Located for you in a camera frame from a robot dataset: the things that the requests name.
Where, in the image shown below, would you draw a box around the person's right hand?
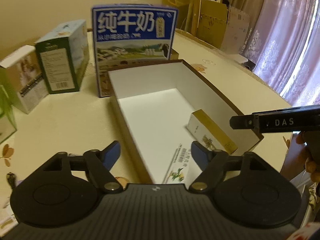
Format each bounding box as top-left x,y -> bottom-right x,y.
298,146 -> 319,183

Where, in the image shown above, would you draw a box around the flat cardboard sheets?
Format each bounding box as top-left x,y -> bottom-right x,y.
189,0 -> 249,54

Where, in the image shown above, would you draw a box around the brown cardboard shoe box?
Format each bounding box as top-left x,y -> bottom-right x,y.
107,60 -> 263,184

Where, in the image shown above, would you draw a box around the black usb cable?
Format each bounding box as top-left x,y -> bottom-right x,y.
6,171 -> 18,189

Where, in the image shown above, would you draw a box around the blue milk carton box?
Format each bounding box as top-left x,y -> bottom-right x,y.
91,3 -> 178,98

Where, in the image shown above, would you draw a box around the gold white small box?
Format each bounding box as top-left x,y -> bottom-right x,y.
186,109 -> 238,154

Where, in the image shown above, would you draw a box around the dark green milk box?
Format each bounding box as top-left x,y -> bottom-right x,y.
35,20 -> 89,94

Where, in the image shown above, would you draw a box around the white parrot medicine box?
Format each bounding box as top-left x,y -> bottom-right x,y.
162,144 -> 191,184

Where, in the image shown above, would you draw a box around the pink floral curtain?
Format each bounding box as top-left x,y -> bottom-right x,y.
229,0 -> 319,106

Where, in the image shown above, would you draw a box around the white green photo box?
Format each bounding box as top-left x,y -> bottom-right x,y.
1,45 -> 48,114

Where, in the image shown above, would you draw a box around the bottom white green tissue box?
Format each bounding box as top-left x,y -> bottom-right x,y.
0,85 -> 17,143

